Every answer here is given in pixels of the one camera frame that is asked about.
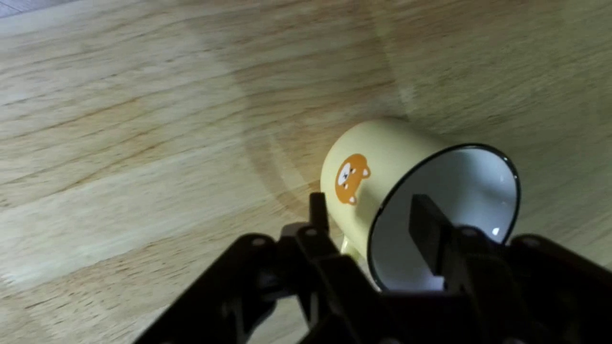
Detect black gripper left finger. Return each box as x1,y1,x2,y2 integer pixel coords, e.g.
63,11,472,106
134,192,350,344

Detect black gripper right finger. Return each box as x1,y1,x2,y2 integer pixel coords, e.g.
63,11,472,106
380,194,612,344

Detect yellow enamel bear mug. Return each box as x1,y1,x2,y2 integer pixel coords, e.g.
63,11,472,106
319,118,520,292

